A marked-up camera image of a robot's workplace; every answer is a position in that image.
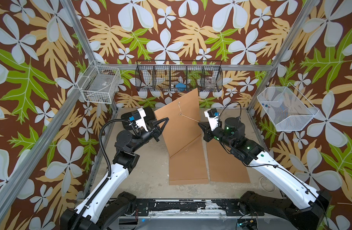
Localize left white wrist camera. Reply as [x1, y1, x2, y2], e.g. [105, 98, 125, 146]
[129, 108, 148, 132]

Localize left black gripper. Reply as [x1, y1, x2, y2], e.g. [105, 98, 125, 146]
[129, 117, 165, 155]

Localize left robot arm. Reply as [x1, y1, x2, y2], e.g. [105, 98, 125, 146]
[60, 117, 169, 230]

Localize clear round lid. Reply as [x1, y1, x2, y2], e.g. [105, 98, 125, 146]
[259, 176, 276, 193]

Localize black wire basket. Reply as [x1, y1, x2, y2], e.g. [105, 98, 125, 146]
[134, 60, 223, 93]

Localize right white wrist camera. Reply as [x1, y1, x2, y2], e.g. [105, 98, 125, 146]
[204, 108, 220, 131]

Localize white wire basket left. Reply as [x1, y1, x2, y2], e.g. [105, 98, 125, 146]
[77, 65, 121, 104]

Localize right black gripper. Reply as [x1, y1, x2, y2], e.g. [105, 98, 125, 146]
[198, 121, 237, 151]

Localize brown file bag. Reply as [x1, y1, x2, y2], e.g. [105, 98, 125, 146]
[155, 89, 201, 157]
[206, 140, 250, 183]
[169, 136, 209, 186]

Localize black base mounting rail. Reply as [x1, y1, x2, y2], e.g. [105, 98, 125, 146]
[126, 198, 243, 217]

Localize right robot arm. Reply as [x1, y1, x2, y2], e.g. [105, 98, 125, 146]
[198, 117, 332, 230]

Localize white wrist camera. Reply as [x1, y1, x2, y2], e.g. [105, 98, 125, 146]
[129, 108, 148, 132]
[204, 108, 220, 131]

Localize white mesh basket right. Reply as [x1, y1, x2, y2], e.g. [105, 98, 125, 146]
[257, 83, 319, 132]

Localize blue object in basket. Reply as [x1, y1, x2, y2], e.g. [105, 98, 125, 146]
[176, 83, 186, 92]

